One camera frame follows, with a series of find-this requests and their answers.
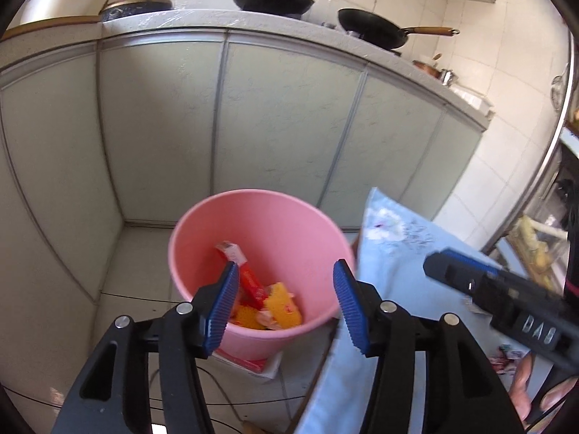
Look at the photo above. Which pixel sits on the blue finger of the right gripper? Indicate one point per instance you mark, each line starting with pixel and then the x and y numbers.
pixel 468 264

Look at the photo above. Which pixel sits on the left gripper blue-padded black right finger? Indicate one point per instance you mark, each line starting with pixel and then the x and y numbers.
pixel 463 394

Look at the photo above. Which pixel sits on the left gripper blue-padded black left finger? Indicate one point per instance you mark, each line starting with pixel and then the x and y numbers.
pixel 111 393

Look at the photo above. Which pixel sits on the red cardboard box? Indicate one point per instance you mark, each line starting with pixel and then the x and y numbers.
pixel 252 288

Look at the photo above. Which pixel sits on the yellow foam fruit net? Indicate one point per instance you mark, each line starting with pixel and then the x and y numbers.
pixel 278 311

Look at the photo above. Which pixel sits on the colourful paper ball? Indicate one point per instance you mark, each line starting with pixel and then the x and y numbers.
pixel 506 359

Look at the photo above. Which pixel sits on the pink plastic trash bucket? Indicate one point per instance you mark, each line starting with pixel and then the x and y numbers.
pixel 284 239

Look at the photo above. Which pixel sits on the grey kitchen cabinet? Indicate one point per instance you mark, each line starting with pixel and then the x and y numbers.
pixel 105 124

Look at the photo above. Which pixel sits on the person's right hand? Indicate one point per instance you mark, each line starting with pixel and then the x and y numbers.
pixel 544 399

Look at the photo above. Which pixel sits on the clear glass container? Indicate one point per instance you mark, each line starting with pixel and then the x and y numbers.
pixel 540 237

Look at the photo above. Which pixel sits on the white leek stalk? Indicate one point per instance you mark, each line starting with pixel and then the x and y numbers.
pixel 548 229

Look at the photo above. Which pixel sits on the light blue floral tablecloth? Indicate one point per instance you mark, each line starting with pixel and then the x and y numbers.
pixel 393 246

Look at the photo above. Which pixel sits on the black blender jug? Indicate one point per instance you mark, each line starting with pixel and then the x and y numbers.
pixel 569 196

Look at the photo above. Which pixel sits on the red box under bucket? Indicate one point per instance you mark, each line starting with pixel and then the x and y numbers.
pixel 264 368

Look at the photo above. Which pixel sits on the white rectangular dish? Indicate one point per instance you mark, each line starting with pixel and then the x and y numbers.
pixel 475 99

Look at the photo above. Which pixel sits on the small steel cup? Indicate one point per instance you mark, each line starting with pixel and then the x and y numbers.
pixel 448 77

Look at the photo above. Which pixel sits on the copper bowl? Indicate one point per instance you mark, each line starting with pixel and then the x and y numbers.
pixel 428 64

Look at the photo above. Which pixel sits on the steel shelf rack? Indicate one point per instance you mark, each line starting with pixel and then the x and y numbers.
pixel 547 157

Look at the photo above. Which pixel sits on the white round appliance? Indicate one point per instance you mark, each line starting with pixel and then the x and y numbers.
pixel 40 10

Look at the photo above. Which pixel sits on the black wooden-handled frying pan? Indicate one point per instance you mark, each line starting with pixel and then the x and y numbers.
pixel 383 33

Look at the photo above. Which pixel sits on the dark pot with gold handle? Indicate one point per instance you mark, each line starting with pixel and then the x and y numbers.
pixel 116 9

